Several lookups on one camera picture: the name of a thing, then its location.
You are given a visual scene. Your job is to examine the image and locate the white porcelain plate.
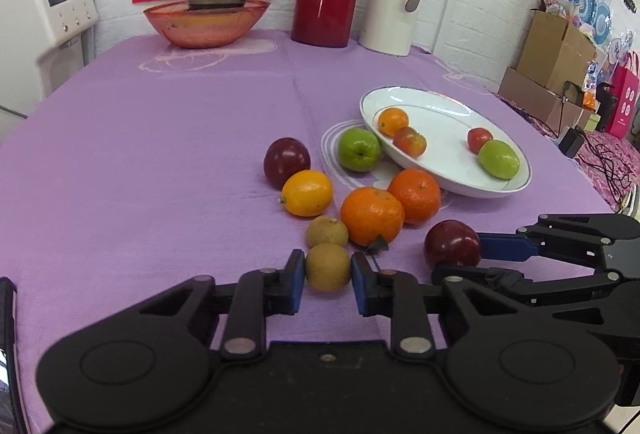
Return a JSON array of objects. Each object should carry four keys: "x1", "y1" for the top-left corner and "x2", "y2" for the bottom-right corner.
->
[{"x1": 359, "y1": 86, "x2": 533, "y2": 199}]

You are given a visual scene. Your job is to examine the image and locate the leafed orange tangerine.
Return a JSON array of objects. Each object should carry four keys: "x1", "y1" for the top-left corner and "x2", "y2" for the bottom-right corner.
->
[{"x1": 387, "y1": 169, "x2": 442, "y2": 226}]

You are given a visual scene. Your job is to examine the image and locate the dark purple plum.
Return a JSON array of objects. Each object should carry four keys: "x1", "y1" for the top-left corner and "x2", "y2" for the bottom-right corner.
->
[{"x1": 262, "y1": 137, "x2": 310, "y2": 191}]

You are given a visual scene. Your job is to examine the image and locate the oblong green apple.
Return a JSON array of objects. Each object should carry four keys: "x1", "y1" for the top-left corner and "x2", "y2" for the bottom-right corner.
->
[{"x1": 477, "y1": 139, "x2": 520, "y2": 180}]

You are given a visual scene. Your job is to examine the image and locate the small orange kumquat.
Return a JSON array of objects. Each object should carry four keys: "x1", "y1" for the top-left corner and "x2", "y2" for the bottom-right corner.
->
[{"x1": 376, "y1": 107, "x2": 409, "y2": 139}]

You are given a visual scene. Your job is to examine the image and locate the green round apple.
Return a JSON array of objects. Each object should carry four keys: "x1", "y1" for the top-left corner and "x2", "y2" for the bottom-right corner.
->
[{"x1": 337, "y1": 128, "x2": 382, "y2": 173}]

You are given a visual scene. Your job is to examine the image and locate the purple tablecloth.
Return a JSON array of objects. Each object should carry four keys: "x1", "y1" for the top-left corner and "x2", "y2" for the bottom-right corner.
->
[{"x1": 1, "y1": 31, "x2": 608, "y2": 433}]

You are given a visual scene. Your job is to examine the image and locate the white thermos jug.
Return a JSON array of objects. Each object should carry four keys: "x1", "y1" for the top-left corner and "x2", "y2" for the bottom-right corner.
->
[{"x1": 359, "y1": 0, "x2": 421, "y2": 56}]

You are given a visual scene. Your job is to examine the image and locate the dark red plum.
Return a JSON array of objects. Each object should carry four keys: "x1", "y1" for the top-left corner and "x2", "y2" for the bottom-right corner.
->
[{"x1": 423, "y1": 220, "x2": 482, "y2": 267}]

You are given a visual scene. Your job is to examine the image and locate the red yellow plum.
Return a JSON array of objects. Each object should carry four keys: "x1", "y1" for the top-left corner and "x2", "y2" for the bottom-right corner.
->
[{"x1": 393, "y1": 127, "x2": 427, "y2": 158}]

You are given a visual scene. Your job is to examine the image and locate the small yellow orange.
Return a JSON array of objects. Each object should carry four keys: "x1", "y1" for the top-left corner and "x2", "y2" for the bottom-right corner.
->
[{"x1": 279, "y1": 170, "x2": 333, "y2": 217}]

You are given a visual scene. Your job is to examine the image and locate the white water dispenser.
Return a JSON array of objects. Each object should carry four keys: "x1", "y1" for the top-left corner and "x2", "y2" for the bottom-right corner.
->
[{"x1": 1, "y1": 0, "x2": 99, "y2": 119}]

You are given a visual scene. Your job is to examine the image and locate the blue white decorative plates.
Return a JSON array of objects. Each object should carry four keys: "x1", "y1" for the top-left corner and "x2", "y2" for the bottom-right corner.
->
[{"x1": 568, "y1": 0, "x2": 634, "y2": 63}]

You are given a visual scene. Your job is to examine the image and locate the flat cardboard box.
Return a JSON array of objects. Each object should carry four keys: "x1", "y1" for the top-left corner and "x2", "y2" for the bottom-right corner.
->
[{"x1": 498, "y1": 68, "x2": 593, "y2": 133}]

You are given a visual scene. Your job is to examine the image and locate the large orange tangerine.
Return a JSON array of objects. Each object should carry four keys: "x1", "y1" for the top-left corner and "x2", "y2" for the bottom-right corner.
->
[{"x1": 340, "y1": 187, "x2": 405, "y2": 247}]

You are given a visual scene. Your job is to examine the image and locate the black power adapter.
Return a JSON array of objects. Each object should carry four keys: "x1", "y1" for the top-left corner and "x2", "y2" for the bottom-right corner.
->
[{"x1": 558, "y1": 125, "x2": 585, "y2": 158}]

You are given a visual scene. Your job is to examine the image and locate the pink gift bag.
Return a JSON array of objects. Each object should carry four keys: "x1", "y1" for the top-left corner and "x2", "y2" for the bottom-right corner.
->
[{"x1": 605, "y1": 51, "x2": 639, "y2": 139}]

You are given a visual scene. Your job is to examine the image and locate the orange glass bowl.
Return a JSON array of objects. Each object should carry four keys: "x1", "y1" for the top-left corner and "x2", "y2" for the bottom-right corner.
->
[{"x1": 143, "y1": 0, "x2": 270, "y2": 50}]

